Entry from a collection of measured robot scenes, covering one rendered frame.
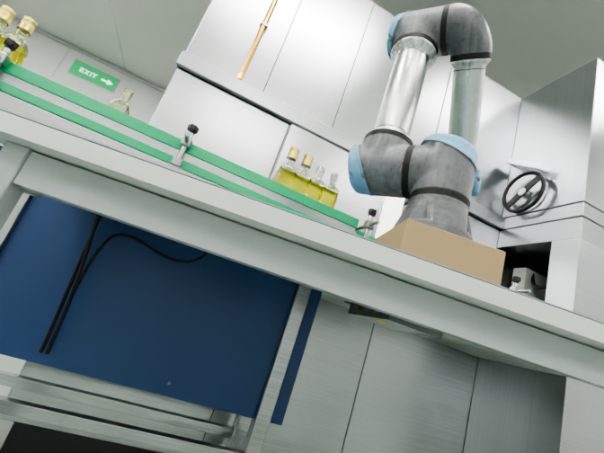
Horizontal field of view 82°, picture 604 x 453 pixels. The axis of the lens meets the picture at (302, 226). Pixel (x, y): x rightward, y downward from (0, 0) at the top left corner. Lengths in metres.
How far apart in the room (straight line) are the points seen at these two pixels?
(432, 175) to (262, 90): 0.95
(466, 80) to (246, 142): 0.78
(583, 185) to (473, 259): 1.21
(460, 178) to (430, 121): 1.14
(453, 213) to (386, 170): 0.17
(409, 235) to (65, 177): 0.57
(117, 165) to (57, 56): 4.52
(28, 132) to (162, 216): 0.23
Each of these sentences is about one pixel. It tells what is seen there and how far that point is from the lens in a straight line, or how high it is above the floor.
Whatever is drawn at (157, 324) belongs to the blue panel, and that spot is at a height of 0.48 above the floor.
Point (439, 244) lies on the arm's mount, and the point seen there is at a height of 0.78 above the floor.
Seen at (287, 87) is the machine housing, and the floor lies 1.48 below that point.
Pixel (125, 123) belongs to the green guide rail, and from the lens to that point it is 1.07.
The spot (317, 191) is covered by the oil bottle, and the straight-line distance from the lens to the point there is 1.22.
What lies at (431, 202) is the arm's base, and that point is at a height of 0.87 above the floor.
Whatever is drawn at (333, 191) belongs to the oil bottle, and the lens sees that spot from 1.24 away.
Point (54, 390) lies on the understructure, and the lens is 1.20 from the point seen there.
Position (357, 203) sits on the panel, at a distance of 1.45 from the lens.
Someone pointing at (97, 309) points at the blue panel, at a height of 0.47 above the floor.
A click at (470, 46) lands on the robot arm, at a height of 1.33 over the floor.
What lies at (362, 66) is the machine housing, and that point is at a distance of 1.77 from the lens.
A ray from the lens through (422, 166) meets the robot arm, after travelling 0.74.
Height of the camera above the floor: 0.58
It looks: 16 degrees up
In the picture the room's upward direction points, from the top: 19 degrees clockwise
